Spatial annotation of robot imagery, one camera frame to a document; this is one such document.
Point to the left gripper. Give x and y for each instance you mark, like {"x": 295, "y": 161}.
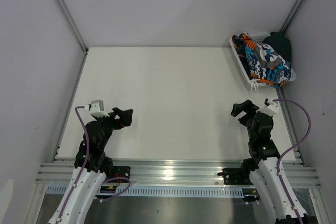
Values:
{"x": 125, "y": 117}

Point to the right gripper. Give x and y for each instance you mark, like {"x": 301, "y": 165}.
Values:
{"x": 247, "y": 106}

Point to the colourful patterned shorts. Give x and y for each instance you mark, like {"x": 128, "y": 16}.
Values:
{"x": 262, "y": 61}

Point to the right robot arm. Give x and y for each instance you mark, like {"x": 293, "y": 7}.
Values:
{"x": 264, "y": 168}

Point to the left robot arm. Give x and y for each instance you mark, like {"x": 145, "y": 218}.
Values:
{"x": 92, "y": 168}

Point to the dark green shorts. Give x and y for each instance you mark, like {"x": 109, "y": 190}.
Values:
{"x": 281, "y": 44}

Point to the white plastic basket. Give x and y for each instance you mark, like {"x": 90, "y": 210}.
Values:
{"x": 242, "y": 58}

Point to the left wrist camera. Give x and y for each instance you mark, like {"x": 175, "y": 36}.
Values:
{"x": 96, "y": 109}

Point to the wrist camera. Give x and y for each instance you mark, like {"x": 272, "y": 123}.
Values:
{"x": 96, "y": 109}
{"x": 271, "y": 107}

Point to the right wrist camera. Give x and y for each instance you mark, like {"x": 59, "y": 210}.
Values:
{"x": 271, "y": 107}

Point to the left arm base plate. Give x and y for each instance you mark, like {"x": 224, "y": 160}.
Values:
{"x": 116, "y": 174}

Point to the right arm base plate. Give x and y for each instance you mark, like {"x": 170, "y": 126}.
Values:
{"x": 236, "y": 176}

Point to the aluminium rail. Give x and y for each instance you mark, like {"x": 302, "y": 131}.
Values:
{"x": 176, "y": 173}

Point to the slotted cable duct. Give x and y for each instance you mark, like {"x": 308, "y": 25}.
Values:
{"x": 162, "y": 191}

